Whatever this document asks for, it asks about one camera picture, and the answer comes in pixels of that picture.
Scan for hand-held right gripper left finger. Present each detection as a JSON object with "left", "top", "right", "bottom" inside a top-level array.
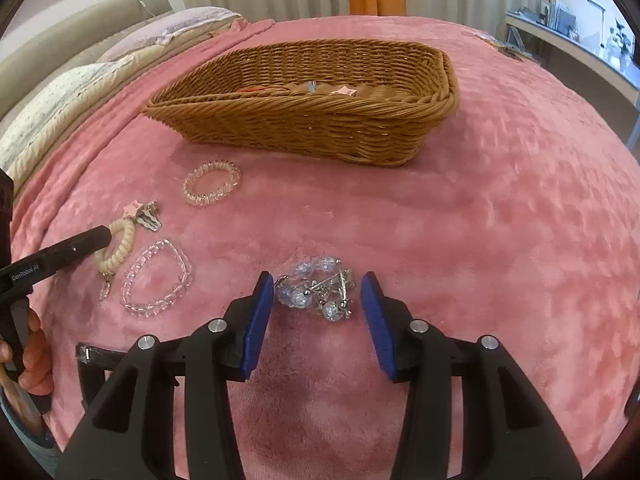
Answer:
[{"left": 54, "top": 271, "right": 275, "bottom": 480}]

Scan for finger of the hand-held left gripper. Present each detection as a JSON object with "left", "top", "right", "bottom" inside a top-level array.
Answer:
[{"left": 20, "top": 226, "right": 112, "bottom": 291}]

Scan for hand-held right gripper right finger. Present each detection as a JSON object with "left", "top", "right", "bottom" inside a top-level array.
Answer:
[{"left": 361, "top": 271, "right": 584, "bottom": 480}]

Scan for cream spiral star keychain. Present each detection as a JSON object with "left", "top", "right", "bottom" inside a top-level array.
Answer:
[{"left": 94, "top": 199, "right": 164, "bottom": 302}]

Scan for blue crystal bead jewelry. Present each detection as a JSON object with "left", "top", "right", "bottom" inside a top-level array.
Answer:
[{"left": 274, "top": 256, "right": 358, "bottom": 323}]

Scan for brown wicker basket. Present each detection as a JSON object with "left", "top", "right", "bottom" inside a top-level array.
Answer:
[{"left": 141, "top": 40, "right": 461, "bottom": 167}]

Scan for person's left forearm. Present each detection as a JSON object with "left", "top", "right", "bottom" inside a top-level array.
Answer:
[{"left": 0, "top": 370, "right": 63, "bottom": 478}]

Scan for person's left hand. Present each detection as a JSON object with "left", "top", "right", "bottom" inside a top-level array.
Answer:
[{"left": 0, "top": 308, "right": 55, "bottom": 397}]

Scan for cream floral pillow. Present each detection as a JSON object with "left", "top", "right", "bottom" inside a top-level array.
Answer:
[{"left": 0, "top": 52, "right": 138, "bottom": 196}]

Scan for pink fleece blanket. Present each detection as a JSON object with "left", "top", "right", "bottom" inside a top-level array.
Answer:
[{"left": 9, "top": 16, "right": 640, "bottom": 480}]

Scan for beige headboard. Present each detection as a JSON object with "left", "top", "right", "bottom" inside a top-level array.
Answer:
[{"left": 0, "top": 0, "right": 173, "bottom": 123}]

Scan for lavender pillow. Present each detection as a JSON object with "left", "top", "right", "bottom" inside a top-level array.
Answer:
[{"left": 97, "top": 6, "right": 246, "bottom": 63}]

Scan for small colourful trinkets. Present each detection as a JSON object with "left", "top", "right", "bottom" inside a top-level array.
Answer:
[{"left": 470, "top": 30, "right": 541, "bottom": 64}]

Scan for white desk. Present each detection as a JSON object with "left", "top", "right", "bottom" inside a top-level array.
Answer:
[{"left": 504, "top": 9, "right": 640, "bottom": 150}]

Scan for grey desk boxes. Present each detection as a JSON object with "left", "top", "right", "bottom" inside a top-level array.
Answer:
[{"left": 537, "top": 0, "right": 581, "bottom": 37}]

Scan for small potted plant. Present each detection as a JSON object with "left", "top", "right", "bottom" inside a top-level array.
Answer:
[{"left": 606, "top": 19, "right": 637, "bottom": 70}]

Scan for white desk lamp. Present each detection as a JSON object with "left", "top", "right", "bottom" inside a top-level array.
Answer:
[{"left": 589, "top": 1, "right": 612, "bottom": 51}]

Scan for clear bead bracelet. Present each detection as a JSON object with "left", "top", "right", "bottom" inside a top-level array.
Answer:
[{"left": 119, "top": 238, "right": 194, "bottom": 319}]

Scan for red cord bracelet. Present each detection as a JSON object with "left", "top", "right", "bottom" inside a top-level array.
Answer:
[{"left": 237, "top": 85, "right": 292, "bottom": 97}]

